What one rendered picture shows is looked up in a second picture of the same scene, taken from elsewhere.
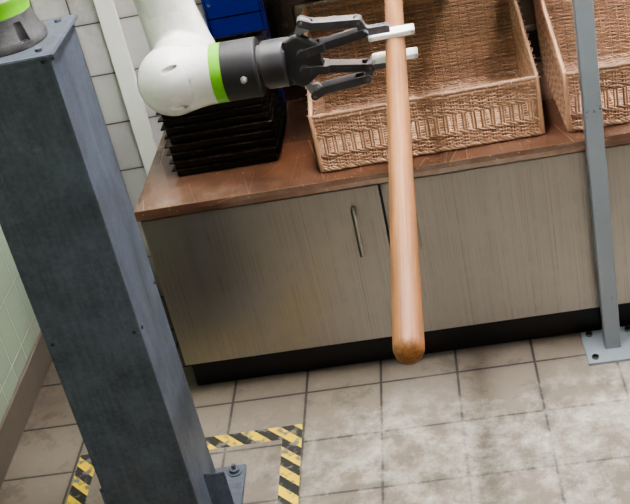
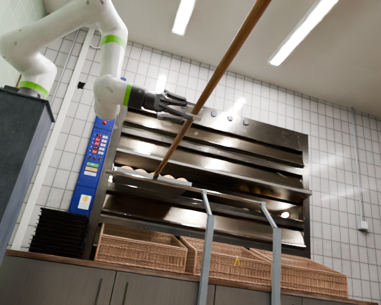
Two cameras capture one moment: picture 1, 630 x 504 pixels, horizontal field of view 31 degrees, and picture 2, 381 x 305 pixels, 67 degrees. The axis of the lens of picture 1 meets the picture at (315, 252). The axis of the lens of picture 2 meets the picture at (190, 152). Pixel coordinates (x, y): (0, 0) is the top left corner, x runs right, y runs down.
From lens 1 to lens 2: 1.40 m
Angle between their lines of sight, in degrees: 56
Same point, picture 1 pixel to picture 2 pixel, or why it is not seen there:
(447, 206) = (140, 291)
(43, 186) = (2, 147)
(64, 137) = (29, 132)
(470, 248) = not seen: outside the picture
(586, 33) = (210, 229)
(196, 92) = (119, 87)
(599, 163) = (205, 285)
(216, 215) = (39, 262)
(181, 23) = not seen: hidden behind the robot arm
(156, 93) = (103, 79)
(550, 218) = not seen: outside the picture
